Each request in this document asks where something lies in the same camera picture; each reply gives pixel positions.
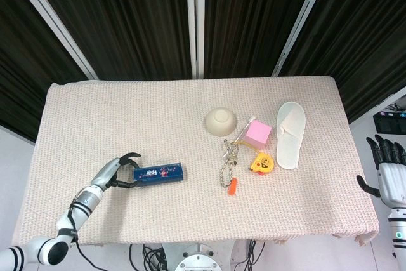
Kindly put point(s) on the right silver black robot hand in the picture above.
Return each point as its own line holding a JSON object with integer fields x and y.
{"x": 391, "y": 179}

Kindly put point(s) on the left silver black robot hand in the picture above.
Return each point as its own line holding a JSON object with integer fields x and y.
{"x": 106, "y": 172}

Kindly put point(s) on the blue printed glasses box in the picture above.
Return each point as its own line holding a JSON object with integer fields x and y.
{"x": 160, "y": 174}

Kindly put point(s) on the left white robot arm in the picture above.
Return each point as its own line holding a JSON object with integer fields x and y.
{"x": 73, "y": 217}

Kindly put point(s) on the grey robot base column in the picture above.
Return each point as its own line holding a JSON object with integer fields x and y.
{"x": 198, "y": 256}

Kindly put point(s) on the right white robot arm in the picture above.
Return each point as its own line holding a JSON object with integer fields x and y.
{"x": 398, "y": 229}

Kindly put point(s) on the black electronic device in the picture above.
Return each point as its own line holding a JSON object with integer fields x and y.
{"x": 388, "y": 123}

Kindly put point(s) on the pink woven tablecloth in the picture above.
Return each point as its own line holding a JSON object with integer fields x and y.
{"x": 158, "y": 118}

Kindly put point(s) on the white disposable slipper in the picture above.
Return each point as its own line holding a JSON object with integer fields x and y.
{"x": 290, "y": 144}

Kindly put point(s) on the black pleated curtain panel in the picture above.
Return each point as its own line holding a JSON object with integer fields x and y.
{"x": 253, "y": 20}
{"x": 364, "y": 36}
{"x": 127, "y": 20}
{"x": 25, "y": 77}

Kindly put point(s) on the beige upturned bowl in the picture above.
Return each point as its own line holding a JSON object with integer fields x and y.
{"x": 220, "y": 122}

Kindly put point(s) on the orange plastic whistle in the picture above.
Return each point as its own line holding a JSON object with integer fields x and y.
{"x": 233, "y": 188}

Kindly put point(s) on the yellow tape measure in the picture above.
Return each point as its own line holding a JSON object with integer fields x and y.
{"x": 262, "y": 163}

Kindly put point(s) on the pink cube block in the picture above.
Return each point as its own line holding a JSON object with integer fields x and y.
{"x": 257, "y": 134}

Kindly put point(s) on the white frame post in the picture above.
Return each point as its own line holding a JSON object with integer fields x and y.
{"x": 54, "y": 20}
{"x": 195, "y": 20}
{"x": 301, "y": 20}

